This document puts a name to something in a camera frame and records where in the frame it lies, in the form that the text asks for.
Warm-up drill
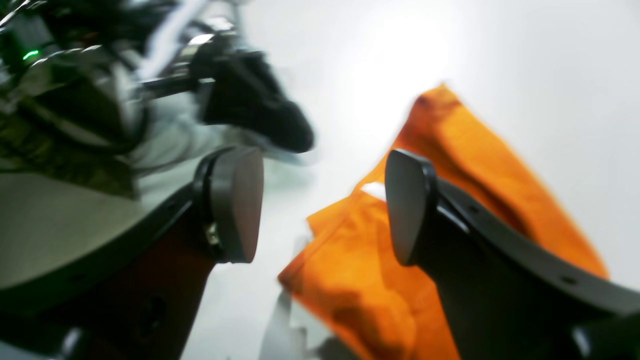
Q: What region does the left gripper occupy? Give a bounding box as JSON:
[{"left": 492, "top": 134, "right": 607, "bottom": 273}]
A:
[{"left": 140, "top": 17, "right": 315, "bottom": 154}]

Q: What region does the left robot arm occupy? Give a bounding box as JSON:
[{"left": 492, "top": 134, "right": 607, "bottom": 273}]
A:
[{"left": 1, "top": 0, "right": 314, "bottom": 199}]

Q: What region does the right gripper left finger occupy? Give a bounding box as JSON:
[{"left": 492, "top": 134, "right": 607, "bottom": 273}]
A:
[{"left": 1, "top": 146, "right": 265, "bottom": 360}]

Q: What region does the orange T-shirt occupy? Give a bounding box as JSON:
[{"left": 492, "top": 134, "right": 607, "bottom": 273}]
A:
[{"left": 277, "top": 84, "right": 610, "bottom": 360}]

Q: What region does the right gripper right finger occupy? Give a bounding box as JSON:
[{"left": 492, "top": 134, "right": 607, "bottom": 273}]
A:
[{"left": 385, "top": 149, "right": 640, "bottom": 360}]

